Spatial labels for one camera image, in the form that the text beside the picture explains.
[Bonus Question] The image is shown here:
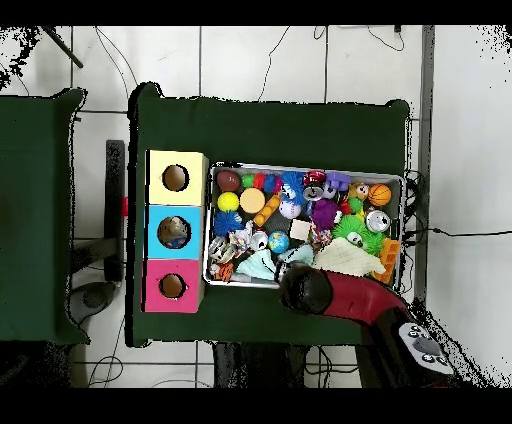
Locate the light blue knitted cloth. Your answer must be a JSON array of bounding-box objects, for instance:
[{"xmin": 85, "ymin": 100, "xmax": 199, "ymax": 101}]
[{"xmin": 235, "ymin": 243, "xmax": 315, "ymax": 281}]

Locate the cream knitted cloth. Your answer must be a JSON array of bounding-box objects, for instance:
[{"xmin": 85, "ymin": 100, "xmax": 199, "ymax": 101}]
[{"xmin": 312, "ymin": 236, "xmax": 387, "ymax": 278}]

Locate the shallow clear mesh bin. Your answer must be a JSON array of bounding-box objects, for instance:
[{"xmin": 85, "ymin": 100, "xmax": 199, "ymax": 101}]
[{"xmin": 202, "ymin": 161, "xmax": 405, "ymax": 297}]

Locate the yellow ball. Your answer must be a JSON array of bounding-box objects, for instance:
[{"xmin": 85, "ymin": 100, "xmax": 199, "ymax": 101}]
[{"xmin": 216, "ymin": 191, "xmax": 240, "ymax": 213}]

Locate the small blue spiky ball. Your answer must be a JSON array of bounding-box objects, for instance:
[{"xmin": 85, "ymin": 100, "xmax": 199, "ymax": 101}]
[{"xmin": 213, "ymin": 210, "xmax": 244, "ymax": 237}]

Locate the white toy baseball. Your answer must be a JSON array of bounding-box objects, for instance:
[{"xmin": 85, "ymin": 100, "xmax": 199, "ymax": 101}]
[{"xmin": 278, "ymin": 198, "xmax": 302, "ymax": 220}]

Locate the blue globe print ball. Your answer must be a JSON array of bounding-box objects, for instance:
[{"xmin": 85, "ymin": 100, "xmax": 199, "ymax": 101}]
[{"xmin": 267, "ymin": 230, "xmax": 290, "ymax": 254}]

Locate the brown toy football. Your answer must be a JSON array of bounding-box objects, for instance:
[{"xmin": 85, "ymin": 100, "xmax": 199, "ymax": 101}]
[{"xmin": 215, "ymin": 170, "xmax": 242, "ymax": 193}]

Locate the large blue spiky ball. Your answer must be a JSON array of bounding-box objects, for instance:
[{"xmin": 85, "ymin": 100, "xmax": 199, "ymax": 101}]
[{"xmin": 280, "ymin": 171, "xmax": 307, "ymax": 205}]

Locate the green spiky toy with eyes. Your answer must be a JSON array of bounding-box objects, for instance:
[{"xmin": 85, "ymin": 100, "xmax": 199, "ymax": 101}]
[{"xmin": 331, "ymin": 214, "xmax": 386, "ymax": 257}]

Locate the orange toy basketball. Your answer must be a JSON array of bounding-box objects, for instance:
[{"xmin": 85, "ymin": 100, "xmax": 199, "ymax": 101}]
[{"xmin": 367, "ymin": 183, "xmax": 392, "ymax": 207}]

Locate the black panel stand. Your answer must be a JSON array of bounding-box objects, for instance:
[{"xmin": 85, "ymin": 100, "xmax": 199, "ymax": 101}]
[{"xmin": 104, "ymin": 138, "xmax": 127, "ymax": 283}]

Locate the orange plastic toy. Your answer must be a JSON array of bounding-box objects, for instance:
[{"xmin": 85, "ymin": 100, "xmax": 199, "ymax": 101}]
[{"xmin": 373, "ymin": 238, "xmax": 401, "ymax": 284}]

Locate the dark green side table cloth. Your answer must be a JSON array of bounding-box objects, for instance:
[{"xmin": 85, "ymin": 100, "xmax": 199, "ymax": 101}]
[{"xmin": 0, "ymin": 88, "xmax": 90, "ymax": 346}]

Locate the black tripod leg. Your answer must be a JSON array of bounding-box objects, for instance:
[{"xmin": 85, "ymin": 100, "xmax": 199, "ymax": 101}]
[{"xmin": 39, "ymin": 25, "xmax": 85, "ymax": 69}]

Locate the black cable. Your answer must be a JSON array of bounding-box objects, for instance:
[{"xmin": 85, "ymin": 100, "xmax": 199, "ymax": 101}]
[{"xmin": 403, "ymin": 226, "xmax": 512, "ymax": 238}]

